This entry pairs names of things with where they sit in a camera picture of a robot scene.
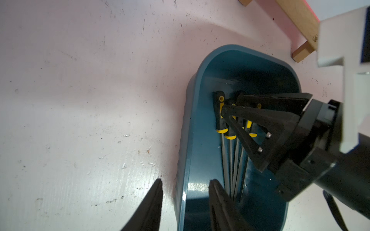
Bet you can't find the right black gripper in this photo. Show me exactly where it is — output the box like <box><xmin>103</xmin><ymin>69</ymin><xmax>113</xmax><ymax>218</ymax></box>
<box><xmin>221</xmin><ymin>93</ymin><xmax>370</xmax><ymax>219</ymax></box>

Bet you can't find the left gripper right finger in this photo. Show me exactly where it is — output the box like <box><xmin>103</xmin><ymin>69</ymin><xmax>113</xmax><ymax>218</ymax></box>
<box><xmin>209</xmin><ymin>179</ymin><xmax>254</xmax><ymax>231</ymax></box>

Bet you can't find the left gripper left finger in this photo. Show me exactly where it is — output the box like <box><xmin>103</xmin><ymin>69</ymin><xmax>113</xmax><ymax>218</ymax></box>
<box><xmin>121</xmin><ymin>178</ymin><xmax>163</xmax><ymax>231</ymax></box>

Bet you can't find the file tool five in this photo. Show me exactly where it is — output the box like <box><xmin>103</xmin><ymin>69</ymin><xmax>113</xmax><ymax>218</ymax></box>
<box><xmin>232</xmin><ymin>118</ymin><xmax>252</xmax><ymax>200</ymax></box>

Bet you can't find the teal plastic storage box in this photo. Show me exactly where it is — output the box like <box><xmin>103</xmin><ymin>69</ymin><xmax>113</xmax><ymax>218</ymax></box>
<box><xmin>173</xmin><ymin>44</ymin><xmax>302</xmax><ymax>231</ymax></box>

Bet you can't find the file tool four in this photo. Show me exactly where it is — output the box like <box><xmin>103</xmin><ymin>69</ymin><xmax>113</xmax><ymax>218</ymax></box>
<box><xmin>224</xmin><ymin>99</ymin><xmax>238</xmax><ymax>200</ymax></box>

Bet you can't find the file tool three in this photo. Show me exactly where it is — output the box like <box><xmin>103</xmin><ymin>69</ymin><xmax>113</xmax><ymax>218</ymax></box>
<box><xmin>213</xmin><ymin>91</ymin><xmax>231</xmax><ymax>196</ymax></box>

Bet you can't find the file tool six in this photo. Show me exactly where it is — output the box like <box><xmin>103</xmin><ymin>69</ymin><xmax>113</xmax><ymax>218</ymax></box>
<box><xmin>240</xmin><ymin>120</ymin><xmax>258</xmax><ymax>198</ymax></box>

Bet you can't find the file tool seven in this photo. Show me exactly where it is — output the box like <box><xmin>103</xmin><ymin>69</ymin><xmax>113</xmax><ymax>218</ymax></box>
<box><xmin>233</xmin><ymin>90</ymin><xmax>246</xmax><ymax>105</ymax></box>

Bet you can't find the wooden easel stand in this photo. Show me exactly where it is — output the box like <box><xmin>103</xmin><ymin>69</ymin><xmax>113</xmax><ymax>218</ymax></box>
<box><xmin>256</xmin><ymin>0</ymin><xmax>320</xmax><ymax>63</ymax></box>

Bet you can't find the white board with pink frame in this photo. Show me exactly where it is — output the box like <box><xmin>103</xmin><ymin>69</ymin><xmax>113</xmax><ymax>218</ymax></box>
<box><xmin>306</xmin><ymin>0</ymin><xmax>370</xmax><ymax>21</ymax></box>

